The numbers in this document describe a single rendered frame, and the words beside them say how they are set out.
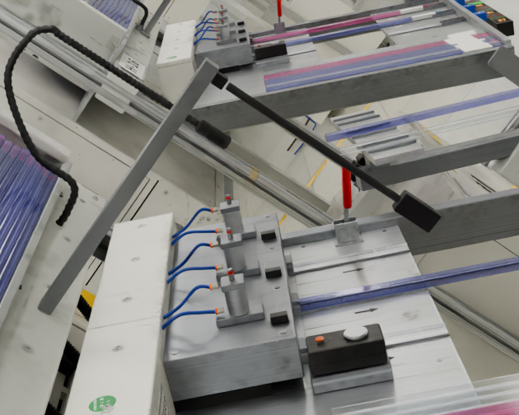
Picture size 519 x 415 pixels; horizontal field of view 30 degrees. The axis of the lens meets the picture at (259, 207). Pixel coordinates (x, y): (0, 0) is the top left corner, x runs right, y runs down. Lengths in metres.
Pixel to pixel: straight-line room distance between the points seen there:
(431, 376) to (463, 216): 0.40
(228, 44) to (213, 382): 1.48
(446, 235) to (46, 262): 0.55
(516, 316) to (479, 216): 1.00
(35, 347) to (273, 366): 0.23
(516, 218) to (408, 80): 0.77
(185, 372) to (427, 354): 0.25
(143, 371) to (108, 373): 0.04
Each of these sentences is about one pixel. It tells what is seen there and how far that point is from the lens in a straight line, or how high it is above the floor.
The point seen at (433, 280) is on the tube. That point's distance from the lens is 1.14.
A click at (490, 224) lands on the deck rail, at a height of 0.87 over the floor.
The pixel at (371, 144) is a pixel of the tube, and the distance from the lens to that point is 1.39.
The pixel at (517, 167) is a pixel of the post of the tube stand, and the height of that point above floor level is 0.80.
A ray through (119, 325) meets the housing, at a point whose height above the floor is 1.27.
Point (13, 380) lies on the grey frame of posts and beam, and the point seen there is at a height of 1.35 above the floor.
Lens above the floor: 1.45
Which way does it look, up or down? 14 degrees down
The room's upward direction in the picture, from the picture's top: 58 degrees counter-clockwise
